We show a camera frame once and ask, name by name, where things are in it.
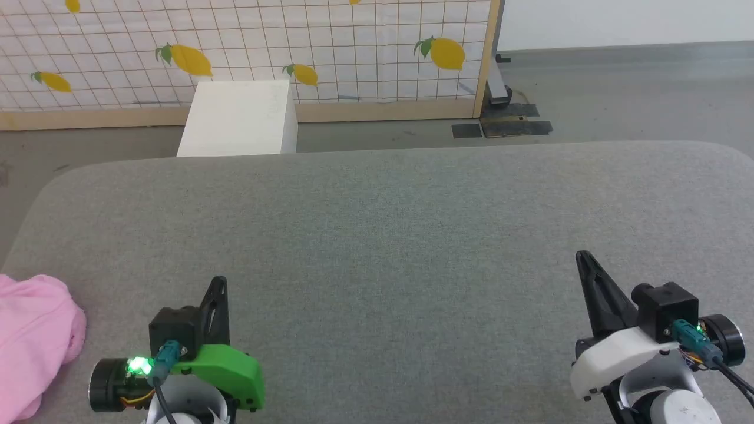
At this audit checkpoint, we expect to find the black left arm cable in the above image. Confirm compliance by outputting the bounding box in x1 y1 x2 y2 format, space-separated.
148 340 182 424

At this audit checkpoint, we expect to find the pink cloth garment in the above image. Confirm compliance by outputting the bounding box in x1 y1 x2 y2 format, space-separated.
0 274 87 422

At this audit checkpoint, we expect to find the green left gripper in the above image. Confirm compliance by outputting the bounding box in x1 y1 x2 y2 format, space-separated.
88 275 266 413

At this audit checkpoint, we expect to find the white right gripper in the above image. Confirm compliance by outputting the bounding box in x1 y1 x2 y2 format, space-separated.
570 250 746 402

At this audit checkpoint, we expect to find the lemon print partition panel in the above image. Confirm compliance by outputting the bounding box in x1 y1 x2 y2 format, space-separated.
0 0 502 131

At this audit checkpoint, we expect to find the grey metal stand foot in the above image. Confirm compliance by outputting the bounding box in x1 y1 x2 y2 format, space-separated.
487 0 514 107

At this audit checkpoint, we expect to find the grey fabric sofa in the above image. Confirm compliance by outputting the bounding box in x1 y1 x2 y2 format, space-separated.
0 140 754 424

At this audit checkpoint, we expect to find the large black floor mat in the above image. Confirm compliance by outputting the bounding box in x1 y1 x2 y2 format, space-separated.
479 104 553 138

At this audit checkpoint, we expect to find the white rectangular box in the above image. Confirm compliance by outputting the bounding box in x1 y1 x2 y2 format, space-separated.
176 80 299 158

